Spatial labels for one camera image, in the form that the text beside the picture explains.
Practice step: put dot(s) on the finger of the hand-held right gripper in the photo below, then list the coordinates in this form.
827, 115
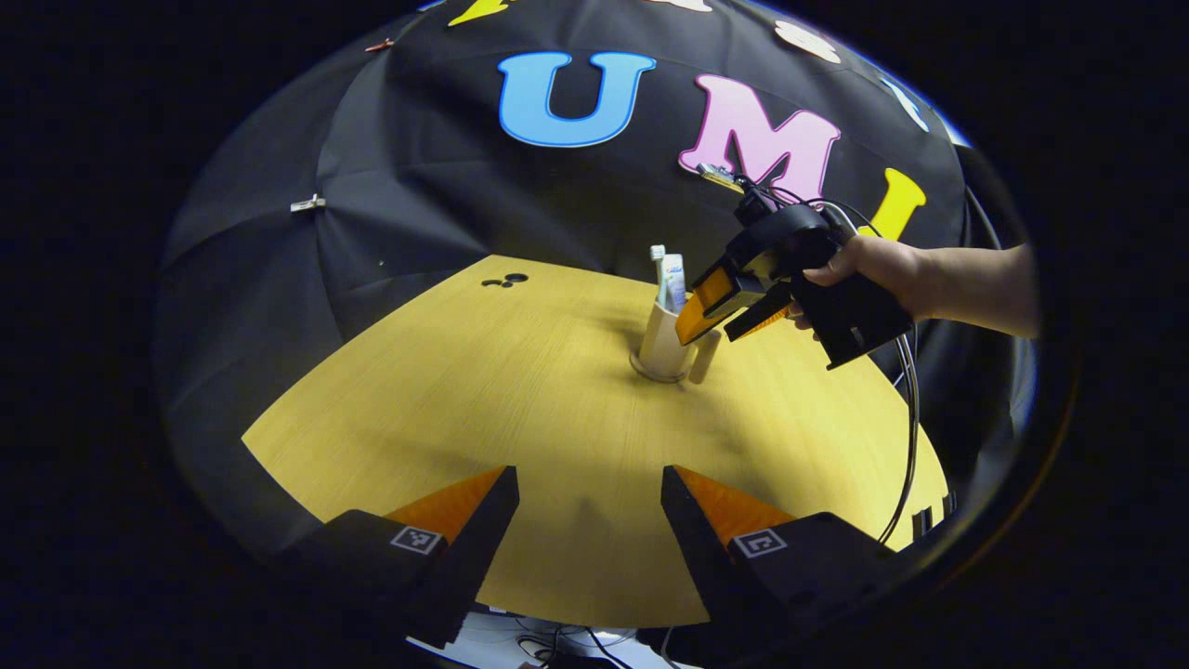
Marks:
708, 307
757, 311

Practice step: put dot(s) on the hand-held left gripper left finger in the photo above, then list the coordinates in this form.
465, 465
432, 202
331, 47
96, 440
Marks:
483, 530

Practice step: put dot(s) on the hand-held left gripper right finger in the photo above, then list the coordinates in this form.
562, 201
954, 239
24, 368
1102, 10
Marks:
697, 530

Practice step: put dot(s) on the white toothpaste tube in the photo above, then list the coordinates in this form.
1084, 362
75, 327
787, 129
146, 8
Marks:
674, 283

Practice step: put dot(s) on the pale green toothbrush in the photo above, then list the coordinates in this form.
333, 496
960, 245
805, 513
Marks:
658, 269

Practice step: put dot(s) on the beige cup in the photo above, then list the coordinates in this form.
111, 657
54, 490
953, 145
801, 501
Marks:
661, 348

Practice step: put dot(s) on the wooden desktop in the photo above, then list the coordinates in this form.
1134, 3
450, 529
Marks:
520, 418

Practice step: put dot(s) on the black backdrop cloth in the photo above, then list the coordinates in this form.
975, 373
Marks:
372, 186

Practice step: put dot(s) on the white backdrop clip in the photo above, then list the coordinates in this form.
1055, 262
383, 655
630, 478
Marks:
307, 203

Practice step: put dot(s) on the copper backdrop clip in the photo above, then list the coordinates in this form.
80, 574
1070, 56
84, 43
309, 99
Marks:
379, 44

